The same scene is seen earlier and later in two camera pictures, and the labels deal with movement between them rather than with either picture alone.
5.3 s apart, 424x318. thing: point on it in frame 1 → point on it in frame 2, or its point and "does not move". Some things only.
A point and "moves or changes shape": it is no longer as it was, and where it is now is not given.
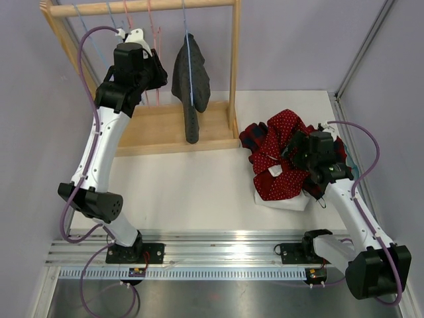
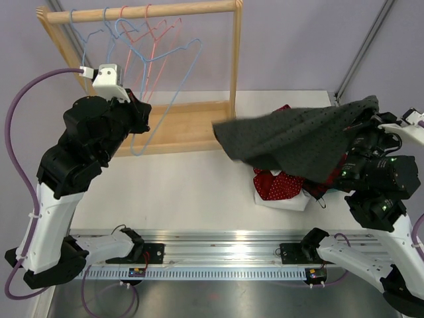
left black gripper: x=159 y=73 → x=140 y=110
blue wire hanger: x=94 y=44 → x=119 y=34
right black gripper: x=299 y=140 → x=370 y=124
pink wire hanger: x=154 y=48 moves or changes shape
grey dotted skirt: x=191 y=83 → x=313 y=138
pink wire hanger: x=130 y=26 → x=138 y=37
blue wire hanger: x=188 y=53 → x=142 y=90
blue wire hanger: x=91 y=38 → x=84 y=46
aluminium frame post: x=352 y=65 does not move
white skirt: x=297 y=203 does not move
